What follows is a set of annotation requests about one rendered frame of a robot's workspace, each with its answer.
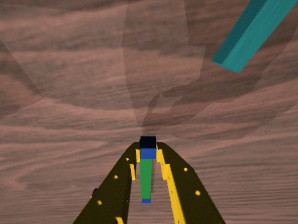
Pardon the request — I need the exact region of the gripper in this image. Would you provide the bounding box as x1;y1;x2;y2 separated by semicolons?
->
72;142;226;224

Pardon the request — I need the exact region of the green rod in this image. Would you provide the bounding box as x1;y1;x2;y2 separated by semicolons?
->
139;159;152;199

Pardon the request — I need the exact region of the turquoise rod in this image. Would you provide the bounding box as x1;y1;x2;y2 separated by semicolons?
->
212;0;298;73

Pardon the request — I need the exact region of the small blue cube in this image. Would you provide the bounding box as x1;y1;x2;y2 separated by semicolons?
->
142;196;151;204
140;136;157;159

